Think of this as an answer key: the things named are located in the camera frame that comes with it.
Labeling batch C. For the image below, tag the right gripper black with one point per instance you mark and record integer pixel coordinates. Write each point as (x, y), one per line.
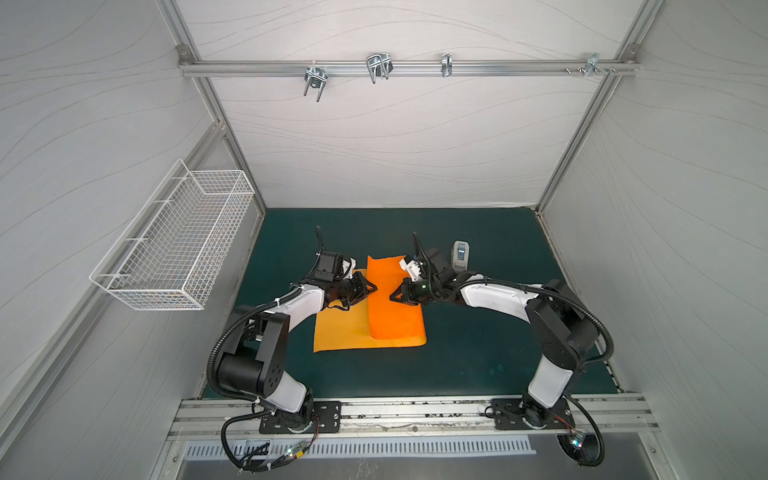
(405, 291)

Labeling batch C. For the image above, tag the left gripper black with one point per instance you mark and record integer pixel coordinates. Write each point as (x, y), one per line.
(357, 286)

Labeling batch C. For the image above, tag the orange wrapping paper sheet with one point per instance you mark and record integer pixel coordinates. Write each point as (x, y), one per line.
(376, 322)

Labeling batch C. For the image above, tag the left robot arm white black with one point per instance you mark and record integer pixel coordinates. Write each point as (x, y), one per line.
(248, 361)

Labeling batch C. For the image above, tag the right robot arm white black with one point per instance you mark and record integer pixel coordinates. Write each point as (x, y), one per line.
(570, 336)

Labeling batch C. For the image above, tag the green table mat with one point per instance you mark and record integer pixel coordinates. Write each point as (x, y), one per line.
(469, 351)

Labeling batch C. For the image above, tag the white vent strip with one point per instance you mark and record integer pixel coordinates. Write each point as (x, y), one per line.
(330, 447)

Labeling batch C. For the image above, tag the metal u-bolt clamp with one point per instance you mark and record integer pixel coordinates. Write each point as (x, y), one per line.
(379, 65)
(315, 79)

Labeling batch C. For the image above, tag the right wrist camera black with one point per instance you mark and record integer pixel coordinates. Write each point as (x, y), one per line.
(427, 265)

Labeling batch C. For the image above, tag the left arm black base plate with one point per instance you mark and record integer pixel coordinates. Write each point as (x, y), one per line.
(312, 417)

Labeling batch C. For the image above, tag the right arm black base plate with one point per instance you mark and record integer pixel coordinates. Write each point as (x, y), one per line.
(510, 414)

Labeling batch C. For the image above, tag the white wire basket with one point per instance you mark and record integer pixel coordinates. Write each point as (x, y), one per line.
(169, 256)

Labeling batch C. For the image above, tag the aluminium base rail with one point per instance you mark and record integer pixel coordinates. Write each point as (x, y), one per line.
(416, 416)

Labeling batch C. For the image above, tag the aluminium cross rail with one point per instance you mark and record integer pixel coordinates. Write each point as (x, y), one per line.
(401, 68)

